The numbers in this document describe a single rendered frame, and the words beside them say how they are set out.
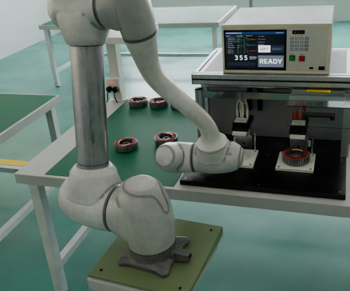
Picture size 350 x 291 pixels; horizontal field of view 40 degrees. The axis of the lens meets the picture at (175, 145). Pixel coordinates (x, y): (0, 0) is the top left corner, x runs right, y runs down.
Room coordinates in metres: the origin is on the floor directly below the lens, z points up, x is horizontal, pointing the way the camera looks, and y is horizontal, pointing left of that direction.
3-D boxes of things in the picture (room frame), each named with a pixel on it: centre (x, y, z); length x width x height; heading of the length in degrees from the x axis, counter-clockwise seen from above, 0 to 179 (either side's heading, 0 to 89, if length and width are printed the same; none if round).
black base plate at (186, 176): (1.82, -0.39, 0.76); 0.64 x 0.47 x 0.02; 70
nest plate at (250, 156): (1.84, -0.27, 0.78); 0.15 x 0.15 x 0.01; 70
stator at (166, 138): (2.12, 0.04, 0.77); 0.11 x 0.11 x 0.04
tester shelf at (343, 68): (2.10, -0.49, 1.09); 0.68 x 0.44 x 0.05; 70
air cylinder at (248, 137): (1.98, -0.32, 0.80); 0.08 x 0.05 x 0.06; 70
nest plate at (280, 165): (1.76, -0.50, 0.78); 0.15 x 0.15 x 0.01; 70
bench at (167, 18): (5.62, 0.28, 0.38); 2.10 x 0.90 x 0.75; 70
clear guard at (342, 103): (1.74, -0.58, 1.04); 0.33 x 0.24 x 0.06; 160
